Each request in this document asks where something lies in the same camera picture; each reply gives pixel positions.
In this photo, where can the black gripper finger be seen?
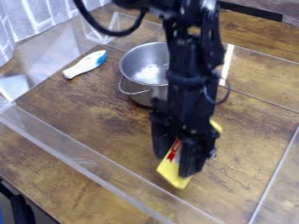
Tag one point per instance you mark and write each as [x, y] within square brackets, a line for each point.
[164, 134]
[196, 150]

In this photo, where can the stainless steel pot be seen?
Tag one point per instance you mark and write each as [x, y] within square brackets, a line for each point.
[143, 66]

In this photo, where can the clear acrylic barrier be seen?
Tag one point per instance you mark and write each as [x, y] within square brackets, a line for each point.
[75, 138]

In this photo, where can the white curtain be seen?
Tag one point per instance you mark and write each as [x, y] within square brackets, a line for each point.
[26, 18]

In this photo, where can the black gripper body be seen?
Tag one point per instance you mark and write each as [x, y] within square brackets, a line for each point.
[190, 103]

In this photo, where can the black table leg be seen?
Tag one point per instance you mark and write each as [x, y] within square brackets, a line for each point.
[23, 212]

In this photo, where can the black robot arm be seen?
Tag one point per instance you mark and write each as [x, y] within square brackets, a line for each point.
[191, 24]

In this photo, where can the black bar at table edge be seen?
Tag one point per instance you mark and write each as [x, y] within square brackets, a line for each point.
[251, 11]

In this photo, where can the yellow butter block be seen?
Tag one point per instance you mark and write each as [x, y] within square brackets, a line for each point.
[168, 167]

